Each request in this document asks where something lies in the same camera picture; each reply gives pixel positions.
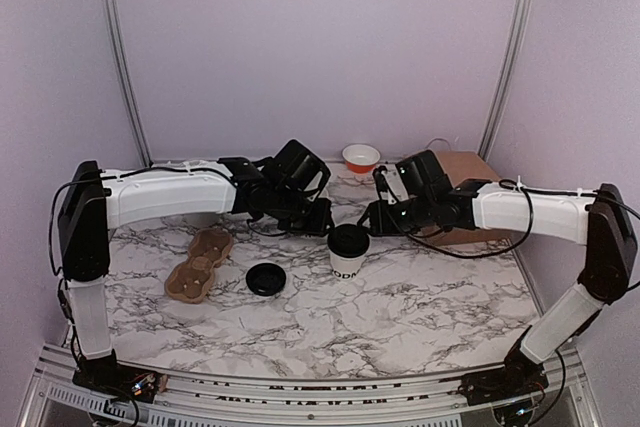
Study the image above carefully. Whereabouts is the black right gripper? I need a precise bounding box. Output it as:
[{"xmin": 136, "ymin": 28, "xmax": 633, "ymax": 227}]
[{"xmin": 357, "ymin": 193, "xmax": 436, "ymax": 237}]

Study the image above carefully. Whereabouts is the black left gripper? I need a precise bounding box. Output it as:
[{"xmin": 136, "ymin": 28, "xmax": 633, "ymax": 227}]
[{"xmin": 270, "ymin": 186, "xmax": 335, "ymax": 237}]

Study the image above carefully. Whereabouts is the black plastic cup lid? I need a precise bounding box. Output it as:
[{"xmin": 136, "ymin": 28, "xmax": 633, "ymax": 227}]
[{"xmin": 327, "ymin": 224, "xmax": 370, "ymax": 258}]

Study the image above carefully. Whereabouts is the brown paper takeout bag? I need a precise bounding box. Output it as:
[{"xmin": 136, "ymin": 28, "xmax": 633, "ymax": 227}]
[{"xmin": 419, "ymin": 149, "xmax": 514, "ymax": 248}]

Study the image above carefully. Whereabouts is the white paper cup with print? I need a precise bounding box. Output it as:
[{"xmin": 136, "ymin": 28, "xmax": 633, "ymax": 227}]
[{"xmin": 329, "ymin": 251, "xmax": 366, "ymax": 280}]

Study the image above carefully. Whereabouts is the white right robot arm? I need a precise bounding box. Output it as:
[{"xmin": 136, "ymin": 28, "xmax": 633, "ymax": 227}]
[{"xmin": 359, "ymin": 150, "xmax": 638, "ymax": 395}]

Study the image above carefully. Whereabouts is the orange white ceramic bowl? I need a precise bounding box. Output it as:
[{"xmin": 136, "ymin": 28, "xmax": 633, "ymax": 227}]
[{"xmin": 342, "ymin": 144, "xmax": 380, "ymax": 174}]

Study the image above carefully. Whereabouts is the brown cardboard cup carrier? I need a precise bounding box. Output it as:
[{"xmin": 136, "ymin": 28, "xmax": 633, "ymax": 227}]
[{"xmin": 164, "ymin": 228, "xmax": 233, "ymax": 304}]

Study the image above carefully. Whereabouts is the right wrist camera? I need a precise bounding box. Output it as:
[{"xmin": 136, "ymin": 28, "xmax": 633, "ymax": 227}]
[{"xmin": 373, "ymin": 165, "xmax": 409, "ymax": 205}]

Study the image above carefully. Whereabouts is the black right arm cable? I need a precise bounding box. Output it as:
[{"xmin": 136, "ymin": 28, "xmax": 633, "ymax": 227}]
[{"xmin": 409, "ymin": 181, "xmax": 640, "ymax": 261}]

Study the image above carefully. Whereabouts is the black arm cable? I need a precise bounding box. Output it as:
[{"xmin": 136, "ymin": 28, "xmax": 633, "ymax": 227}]
[
  {"xmin": 409, "ymin": 181, "xmax": 640, "ymax": 261},
  {"xmin": 47, "ymin": 166, "xmax": 231, "ymax": 281}
]

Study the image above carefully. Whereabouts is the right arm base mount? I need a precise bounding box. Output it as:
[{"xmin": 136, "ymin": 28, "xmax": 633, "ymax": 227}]
[{"xmin": 457, "ymin": 363, "xmax": 549, "ymax": 406}]

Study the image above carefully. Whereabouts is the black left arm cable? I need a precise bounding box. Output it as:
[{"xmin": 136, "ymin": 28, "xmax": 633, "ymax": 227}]
[{"xmin": 47, "ymin": 166, "xmax": 231, "ymax": 281}]

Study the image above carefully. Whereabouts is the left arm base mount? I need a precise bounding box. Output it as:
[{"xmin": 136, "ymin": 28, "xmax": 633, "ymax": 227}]
[{"xmin": 73, "ymin": 350, "xmax": 168, "ymax": 404}]

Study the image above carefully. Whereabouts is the left aluminium frame post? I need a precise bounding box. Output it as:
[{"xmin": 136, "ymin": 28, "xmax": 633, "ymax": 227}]
[{"xmin": 102, "ymin": 0, "xmax": 153, "ymax": 167}]

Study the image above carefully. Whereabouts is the aluminium frame post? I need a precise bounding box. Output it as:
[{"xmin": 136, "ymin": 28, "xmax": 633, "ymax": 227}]
[
  {"xmin": 478, "ymin": 0, "xmax": 533, "ymax": 161},
  {"xmin": 102, "ymin": 0, "xmax": 153, "ymax": 167}
]

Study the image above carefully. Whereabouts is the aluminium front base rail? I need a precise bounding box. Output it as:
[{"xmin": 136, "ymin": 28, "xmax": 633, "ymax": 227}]
[{"xmin": 17, "ymin": 345, "xmax": 602, "ymax": 426}]

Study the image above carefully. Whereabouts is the right aluminium frame post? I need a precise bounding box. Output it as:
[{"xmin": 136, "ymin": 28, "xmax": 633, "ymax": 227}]
[{"xmin": 478, "ymin": 0, "xmax": 533, "ymax": 161}]

